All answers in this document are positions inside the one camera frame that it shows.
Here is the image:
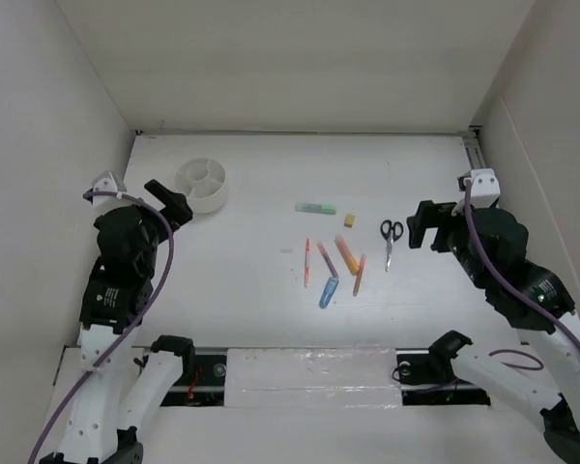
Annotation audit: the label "orange thin pen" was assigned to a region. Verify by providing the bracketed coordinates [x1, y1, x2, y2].
[353, 254, 366, 297]

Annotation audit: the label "white round divided organizer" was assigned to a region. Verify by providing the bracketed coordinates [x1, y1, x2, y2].
[174, 158, 229, 215]

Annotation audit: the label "red thin pen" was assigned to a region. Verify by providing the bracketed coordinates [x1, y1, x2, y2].
[304, 238, 310, 288]

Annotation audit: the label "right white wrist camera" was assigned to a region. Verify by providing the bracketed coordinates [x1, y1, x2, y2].
[457, 168, 501, 209]

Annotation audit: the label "orange highlighter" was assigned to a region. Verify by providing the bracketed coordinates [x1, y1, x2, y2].
[334, 234, 360, 276]

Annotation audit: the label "green highlighter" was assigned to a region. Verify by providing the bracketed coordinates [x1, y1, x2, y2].
[295, 203, 336, 215]

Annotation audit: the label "aluminium rail right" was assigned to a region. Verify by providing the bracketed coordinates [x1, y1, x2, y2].
[460, 126, 486, 169]

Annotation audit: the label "blue capped marker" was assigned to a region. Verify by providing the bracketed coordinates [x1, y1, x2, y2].
[319, 276, 339, 308]

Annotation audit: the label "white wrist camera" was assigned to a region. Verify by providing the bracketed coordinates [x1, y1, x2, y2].
[89, 170, 127, 208]
[457, 168, 501, 209]

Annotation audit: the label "black handled scissors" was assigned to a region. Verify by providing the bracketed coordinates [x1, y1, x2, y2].
[380, 219, 404, 272]

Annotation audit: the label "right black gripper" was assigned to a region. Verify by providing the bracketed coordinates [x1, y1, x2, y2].
[406, 198, 488, 287]

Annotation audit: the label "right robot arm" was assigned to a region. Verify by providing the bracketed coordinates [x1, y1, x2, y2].
[396, 200, 580, 463]

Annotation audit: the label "aluminium rail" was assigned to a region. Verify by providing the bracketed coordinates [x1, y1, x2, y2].
[460, 126, 486, 169]
[162, 349, 491, 407]

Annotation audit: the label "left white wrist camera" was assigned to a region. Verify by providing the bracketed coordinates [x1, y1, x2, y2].
[89, 170, 127, 208]

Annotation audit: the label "small yellow eraser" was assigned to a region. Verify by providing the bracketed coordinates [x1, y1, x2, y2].
[344, 215, 356, 228]

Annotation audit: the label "pink marker pen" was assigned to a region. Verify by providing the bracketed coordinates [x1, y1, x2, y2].
[317, 242, 338, 278]

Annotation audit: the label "aluminium rail front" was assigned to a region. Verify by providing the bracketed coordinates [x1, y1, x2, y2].
[162, 349, 491, 407]

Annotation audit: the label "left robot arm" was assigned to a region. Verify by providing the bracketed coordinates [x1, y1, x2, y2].
[29, 174, 196, 463]

